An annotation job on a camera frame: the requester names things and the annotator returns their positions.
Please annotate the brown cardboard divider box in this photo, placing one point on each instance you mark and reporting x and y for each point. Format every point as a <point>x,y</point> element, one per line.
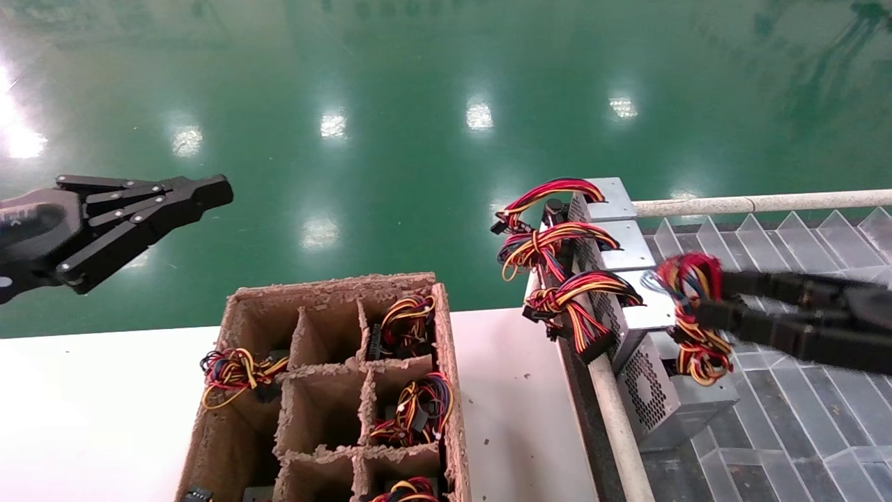
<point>244,446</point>

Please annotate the clear acrylic divider rack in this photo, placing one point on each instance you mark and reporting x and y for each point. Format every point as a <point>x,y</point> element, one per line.
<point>801,432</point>

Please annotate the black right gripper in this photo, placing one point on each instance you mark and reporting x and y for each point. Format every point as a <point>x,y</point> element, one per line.
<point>874,314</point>

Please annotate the black rack edge strip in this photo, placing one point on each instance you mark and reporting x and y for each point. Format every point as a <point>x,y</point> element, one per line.
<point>594,418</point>

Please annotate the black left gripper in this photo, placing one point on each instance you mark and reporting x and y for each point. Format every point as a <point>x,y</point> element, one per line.
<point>38,233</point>

